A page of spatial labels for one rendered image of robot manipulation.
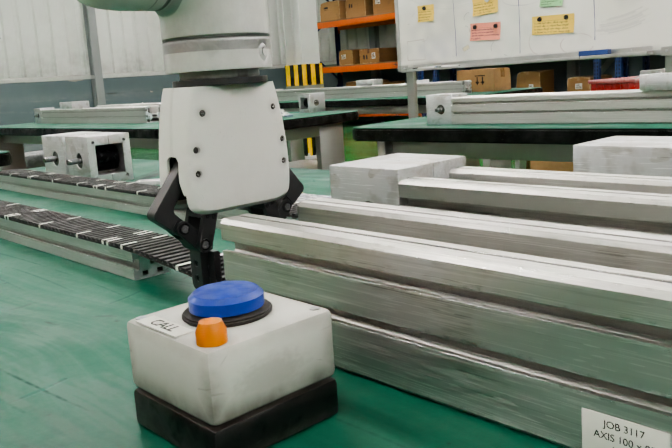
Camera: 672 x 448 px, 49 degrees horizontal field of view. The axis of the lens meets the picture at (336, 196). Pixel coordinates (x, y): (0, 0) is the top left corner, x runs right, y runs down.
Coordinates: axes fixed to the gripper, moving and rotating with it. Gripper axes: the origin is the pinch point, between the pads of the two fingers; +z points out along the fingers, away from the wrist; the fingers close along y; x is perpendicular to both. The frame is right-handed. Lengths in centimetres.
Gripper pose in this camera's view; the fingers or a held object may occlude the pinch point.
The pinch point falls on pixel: (237, 266)
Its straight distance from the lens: 62.5
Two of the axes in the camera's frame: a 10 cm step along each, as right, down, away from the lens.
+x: 6.8, 0.7, -7.3
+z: 0.7, 9.8, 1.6
